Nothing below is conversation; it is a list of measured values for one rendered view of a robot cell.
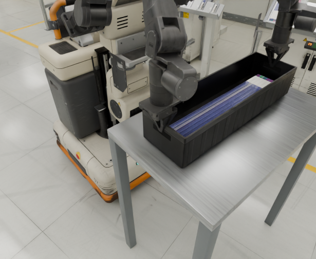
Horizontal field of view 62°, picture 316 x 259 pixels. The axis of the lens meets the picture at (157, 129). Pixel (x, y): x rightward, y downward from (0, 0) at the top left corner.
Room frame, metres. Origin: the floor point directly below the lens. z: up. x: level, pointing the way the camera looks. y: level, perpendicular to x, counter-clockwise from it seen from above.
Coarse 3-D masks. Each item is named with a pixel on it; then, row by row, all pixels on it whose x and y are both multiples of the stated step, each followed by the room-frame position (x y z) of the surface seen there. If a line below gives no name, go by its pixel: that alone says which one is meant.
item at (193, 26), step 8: (224, 0) 3.11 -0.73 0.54; (184, 16) 2.67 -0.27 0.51; (192, 16) 2.62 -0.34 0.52; (184, 24) 2.67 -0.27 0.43; (192, 24) 2.62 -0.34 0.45; (200, 24) 2.74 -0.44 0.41; (216, 24) 3.03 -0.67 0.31; (192, 32) 2.62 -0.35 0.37; (200, 32) 2.75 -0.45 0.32; (216, 32) 3.06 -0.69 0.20; (200, 40) 2.77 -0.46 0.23; (216, 40) 3.09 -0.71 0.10; (192, 48) 2.64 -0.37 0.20; (184, 56) 2.66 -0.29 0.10; (192, 56) 2.65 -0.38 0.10
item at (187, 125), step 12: (240, 84) 0.84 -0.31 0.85; (252, 84) 0.84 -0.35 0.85; (264, 84) 0.84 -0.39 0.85; (228, 96) 0.76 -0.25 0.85; (240, 96) 0.76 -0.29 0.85; (204, 108) 0.69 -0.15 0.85; (216, 108) 0.69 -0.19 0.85; (228, 108) 0.69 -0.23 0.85; (180, 120) 0.63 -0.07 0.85; (192, 120) 0.63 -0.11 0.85; (204, 120) 0.63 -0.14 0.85; (180, 132) 0.57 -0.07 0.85; (192, 132) 0.57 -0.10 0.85
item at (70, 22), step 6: (66, 12) 0.97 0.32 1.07; (72, 12) 0.95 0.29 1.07; (66, 18) 0.96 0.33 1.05; (72, 18) 0.94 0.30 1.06; (66, 24) 0.94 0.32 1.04; (72, 24) 0.94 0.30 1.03; (72, 30) 0.94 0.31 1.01; (78, 30) 0.94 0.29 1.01; (84, 30) 0.93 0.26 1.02; (90, 30) 0.97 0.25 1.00; (96, 30) 0.99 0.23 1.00; (72, 36) 0.93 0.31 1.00
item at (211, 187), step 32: (288, 96) 0.84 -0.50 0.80; (128, 128) 0.65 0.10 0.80; (256, 128) 0.65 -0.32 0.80; (288, 128) 0.65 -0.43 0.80; (160, 160) 0.51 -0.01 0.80; (224, 160) 0.51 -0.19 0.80; (256, 160) 0.51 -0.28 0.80; (128, 192) 0.64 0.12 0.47; (192, 192) 0.40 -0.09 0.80; (224, 192) 0.40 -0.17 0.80; (288, 192) 0.74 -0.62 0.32; (128, 224) 0.62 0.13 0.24; (192, 256) 0.34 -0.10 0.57
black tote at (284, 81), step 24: (216, 72) 0.81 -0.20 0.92; (240, 72) 0.92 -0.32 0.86; (264, 72) 0.93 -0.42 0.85; (288, 72) 0.81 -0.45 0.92; (192, 96) 0.74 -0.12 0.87; (216, 96) 0.81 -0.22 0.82; (264, 96) 0.72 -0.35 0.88; (144, 120) 0.60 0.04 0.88; (216, 120) 0.55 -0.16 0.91; (240, 120) 0.64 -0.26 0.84; (168, 144) 0.52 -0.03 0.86; (192, 144) 0.49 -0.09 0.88
